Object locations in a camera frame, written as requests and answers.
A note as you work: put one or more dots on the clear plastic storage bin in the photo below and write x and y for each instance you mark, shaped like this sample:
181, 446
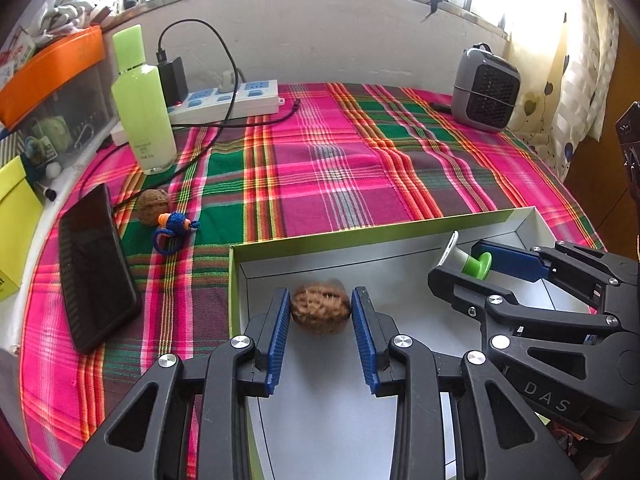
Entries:
63, 125

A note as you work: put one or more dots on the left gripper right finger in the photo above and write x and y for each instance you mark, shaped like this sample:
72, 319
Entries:
462, 399

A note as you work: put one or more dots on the green white cardboard box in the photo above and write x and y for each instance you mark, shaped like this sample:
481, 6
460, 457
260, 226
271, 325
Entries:
322, 422

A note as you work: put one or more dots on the blue orange keychain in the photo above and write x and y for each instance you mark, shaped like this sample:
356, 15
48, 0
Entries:
172, 229

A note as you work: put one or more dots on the yellow shoebox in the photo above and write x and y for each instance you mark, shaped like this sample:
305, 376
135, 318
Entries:
20, 211

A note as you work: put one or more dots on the plaid pink green bedsheet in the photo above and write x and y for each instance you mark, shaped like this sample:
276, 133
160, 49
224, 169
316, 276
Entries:
352, 155

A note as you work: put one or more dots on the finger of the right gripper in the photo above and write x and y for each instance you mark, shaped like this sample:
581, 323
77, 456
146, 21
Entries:
550, 264
542, 336

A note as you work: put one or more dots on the grey small space heater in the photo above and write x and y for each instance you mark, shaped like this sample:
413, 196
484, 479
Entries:
485, 90

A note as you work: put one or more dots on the black smartphone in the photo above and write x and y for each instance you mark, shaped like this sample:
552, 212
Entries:
99, 294

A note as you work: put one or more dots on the black charger with cable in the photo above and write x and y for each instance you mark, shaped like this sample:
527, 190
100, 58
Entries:
173, 82

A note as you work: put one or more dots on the orange storage bin lid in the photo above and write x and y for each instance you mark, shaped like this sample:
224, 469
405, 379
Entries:
48, 71

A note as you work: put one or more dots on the green white spool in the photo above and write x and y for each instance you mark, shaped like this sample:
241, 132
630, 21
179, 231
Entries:
454, 258

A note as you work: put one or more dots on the large brown walnut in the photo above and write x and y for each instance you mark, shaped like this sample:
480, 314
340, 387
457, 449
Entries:
321, 309

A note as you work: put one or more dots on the white power strip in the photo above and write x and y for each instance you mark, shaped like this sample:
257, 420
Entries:
255, 98

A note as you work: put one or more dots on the small brown walnut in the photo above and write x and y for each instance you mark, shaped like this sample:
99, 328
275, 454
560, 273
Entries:
150, 205

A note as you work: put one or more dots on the green lotion bottle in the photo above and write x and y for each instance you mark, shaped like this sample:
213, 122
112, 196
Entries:
140, 104

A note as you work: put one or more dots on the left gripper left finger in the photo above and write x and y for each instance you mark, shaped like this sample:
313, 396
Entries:
182, 409

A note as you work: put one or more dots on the heart pattern curtain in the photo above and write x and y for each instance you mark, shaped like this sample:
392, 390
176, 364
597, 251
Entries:
565, 51

